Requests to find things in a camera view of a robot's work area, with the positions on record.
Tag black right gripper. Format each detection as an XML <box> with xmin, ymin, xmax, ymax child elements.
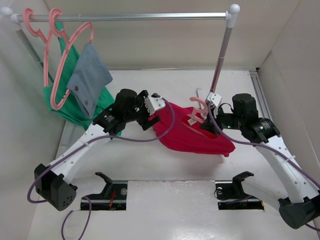
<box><xmin>199</xmin><ymin>104</ymin><xmax>244</xmax><ymax>135</ymax></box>

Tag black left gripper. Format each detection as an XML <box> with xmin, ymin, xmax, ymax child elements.
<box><xmin>124</xmin><ymin>91</ymin><xmax>160</xmax><ymax>129</ymax></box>

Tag red t shirt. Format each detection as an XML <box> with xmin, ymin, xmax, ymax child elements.
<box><xmin>153</xmin><ymin>103</ymin><xmax>236</xmax><ymax>157</ymax></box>

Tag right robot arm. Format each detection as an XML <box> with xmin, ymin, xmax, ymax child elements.
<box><xmin>204</xmin><ymin>92</ymin><xmax>320</xmax><ymax>230</ymax></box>

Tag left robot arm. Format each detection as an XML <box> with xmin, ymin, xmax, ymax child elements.
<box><xmin>33</xmin><ymin>89</ymin><xmax>166</xmax><ymax>211</ymax></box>

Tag green t shirt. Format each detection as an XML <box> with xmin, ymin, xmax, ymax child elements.
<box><xmin>43</xmin><ymin>22</ymin><xmax>115</xmax><ymax>130</ymax></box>

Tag pink hanger with clothes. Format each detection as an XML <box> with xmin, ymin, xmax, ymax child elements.
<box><xmin>49</xmin><ymin>8</ymin><xmax>94</xmax><ymax>111</ymax></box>

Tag blue denim garment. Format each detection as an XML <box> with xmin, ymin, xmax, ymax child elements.
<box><xmin>67</xmin><ymin>43</ymin><xmax>113</xmax><ymax>119</ymax></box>

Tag metal clothes rack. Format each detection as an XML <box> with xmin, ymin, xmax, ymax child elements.
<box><xmin>0</xmin><ymin>4</ymin><xmax>240</xmax><ymax>93</ymax></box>

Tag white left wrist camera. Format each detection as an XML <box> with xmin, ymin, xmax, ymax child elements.
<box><xmin>144</xmin><ymin>93</ymin><xmax>166</xmax><ymax>116</ymax></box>

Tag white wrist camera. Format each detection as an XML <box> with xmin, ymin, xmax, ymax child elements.
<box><xmin>144</xmin><ymin>93</ymin><xmax>166</xmax><ymax>116</ymax></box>
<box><xmin>205</xmin><ymin>92</ymin><xmax>222</xmax><ymax>110</ymax></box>

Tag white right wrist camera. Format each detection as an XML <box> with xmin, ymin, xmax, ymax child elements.
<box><xmin>205</xmin><ymin>92</ymin><xmax>222</xmax><ymax>110</ymax></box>

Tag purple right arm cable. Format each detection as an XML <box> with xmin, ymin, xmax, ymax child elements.
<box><xmin>206</xmin><ymin>107</ymin><xmax>320</xmax><ymax>232</ymax></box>

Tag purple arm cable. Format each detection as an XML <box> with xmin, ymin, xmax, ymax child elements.
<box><xmin>206</xmin><ymin>107</ymin><xmax>320</xmax><ymax>232</ymax></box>
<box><xmin>26</xmin><ymin>96</ymin><xmax>175</xmax><ymax>240</ymax></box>

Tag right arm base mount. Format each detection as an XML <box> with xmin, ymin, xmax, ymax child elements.
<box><xmin>214</xmin><ymin>171</ymin><xmax>265</xmax><ymax>211</ymax></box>

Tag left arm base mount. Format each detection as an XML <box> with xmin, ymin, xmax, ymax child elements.
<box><xmin>87</xmin><ymin>172</ymin><xmax>128</xmax><ymax>211</ymax></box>

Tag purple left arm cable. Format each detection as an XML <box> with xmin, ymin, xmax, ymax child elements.
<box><xmin>26</xmin><ymin>96</ymin><xmax>175</xmax><ymax>240</ymax></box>

